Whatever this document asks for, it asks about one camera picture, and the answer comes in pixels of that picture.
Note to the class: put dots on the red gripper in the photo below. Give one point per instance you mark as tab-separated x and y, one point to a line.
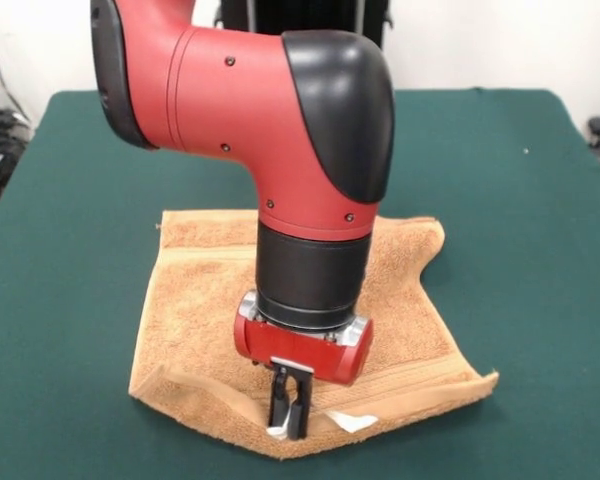
300	350

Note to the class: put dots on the tan terry towel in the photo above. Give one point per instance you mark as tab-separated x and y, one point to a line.
190	325

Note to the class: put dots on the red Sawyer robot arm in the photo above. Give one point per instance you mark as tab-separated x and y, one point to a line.
280	150

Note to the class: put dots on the dark green table cloth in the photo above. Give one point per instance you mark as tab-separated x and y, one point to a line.
80	250

